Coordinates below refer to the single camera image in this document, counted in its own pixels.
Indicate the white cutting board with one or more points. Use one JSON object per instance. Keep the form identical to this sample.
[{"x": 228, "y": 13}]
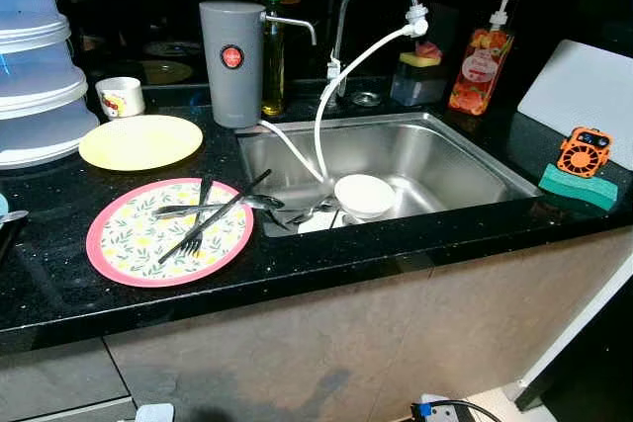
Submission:
[{"x": 584, "y": 86}]

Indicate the dark sponge holder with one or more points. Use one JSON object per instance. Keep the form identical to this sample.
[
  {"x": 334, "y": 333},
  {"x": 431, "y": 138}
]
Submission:
[{"x": 417, "y": 88}]

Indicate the silver fork in sink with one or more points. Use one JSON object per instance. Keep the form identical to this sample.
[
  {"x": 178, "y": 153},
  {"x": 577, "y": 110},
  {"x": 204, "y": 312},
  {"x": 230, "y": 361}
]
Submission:
[{"x": 309, "y": 212}]

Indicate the round metal strainer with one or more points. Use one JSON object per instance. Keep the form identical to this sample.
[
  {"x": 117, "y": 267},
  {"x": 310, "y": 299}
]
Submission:
[{"x": 367, "y": 100}]

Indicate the stainless steel sink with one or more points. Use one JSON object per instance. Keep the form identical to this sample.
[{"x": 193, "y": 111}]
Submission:
[{"x": 445, "y": 160}]

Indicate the teal plate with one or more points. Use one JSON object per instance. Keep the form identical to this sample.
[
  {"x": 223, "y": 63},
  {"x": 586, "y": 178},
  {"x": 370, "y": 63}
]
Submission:
[{"x": 3, "y": 205}]

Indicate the grey water filter jug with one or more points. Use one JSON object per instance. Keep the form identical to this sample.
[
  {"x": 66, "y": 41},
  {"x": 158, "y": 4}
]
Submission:
[{"x": 229, "y": 91}]

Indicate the white bowl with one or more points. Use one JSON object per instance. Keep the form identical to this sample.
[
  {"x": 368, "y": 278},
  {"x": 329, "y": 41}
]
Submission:
[{"x": 364, "y": 195}]

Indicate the orange soap pump bottle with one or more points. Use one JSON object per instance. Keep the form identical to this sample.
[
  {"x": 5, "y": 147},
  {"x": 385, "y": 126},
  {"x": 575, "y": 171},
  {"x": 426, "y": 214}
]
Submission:
[{"x": 480, "y": 81}]

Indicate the green sponge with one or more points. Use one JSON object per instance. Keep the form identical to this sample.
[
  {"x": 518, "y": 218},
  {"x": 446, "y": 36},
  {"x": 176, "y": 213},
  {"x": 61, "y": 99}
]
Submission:
[{"x": 577, "y": 188}]

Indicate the silver metal fork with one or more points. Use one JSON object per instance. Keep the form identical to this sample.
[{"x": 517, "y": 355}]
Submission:
[{"x": 191, "y": 249}]

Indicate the pink floral plate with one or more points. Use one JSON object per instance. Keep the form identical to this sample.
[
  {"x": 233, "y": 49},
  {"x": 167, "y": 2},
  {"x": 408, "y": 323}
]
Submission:
[{"x": 129, "y": 259}]

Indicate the yellow plate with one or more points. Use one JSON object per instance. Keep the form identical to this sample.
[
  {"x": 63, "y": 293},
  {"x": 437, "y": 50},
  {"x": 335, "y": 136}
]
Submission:
[{"x": 140, "y": 143}]

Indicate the white plate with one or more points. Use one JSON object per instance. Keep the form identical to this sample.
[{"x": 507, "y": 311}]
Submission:
[{"x": 316, "y": 224}]

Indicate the white printed mug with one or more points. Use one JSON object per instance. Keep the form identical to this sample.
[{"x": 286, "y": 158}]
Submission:
[{"x": 119, "y": 99}]

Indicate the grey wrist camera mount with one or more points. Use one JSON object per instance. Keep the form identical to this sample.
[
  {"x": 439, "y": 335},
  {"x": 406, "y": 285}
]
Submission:
[
  {"x": 154, "y": 413},
  {"x": 437, "y": 410}
]

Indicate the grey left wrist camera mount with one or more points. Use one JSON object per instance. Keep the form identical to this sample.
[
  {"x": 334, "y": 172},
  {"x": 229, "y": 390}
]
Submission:
[{"x": 154, "y": 413}]

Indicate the orange mini fan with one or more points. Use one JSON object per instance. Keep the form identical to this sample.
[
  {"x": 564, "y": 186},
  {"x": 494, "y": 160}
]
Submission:
[{"x": 584, "y": 155}]

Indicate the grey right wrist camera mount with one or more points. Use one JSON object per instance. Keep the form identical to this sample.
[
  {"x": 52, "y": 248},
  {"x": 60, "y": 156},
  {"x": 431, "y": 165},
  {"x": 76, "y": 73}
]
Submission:
[{"x": 437, "y": 410}]

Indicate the stacked translucent plastic containers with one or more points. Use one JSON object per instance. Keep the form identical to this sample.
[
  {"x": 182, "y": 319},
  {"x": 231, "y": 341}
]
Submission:
[{"x": 40, "y": 86}]

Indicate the black chopstick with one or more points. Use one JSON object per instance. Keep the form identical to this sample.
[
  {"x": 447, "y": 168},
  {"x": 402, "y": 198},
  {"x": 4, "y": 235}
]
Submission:
[
  {"x": 178, "y": 250},
  {"x": 229, "y": 205}
]

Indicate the yellow pink dish sponge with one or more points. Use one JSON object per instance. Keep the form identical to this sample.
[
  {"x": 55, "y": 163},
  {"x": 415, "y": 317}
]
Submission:
[{"x": 421, "y": 54}]

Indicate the green-capped oil bottle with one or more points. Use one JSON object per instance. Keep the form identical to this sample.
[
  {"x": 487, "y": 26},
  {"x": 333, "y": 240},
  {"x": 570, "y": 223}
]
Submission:
[{"x": 273, "y": 71}]

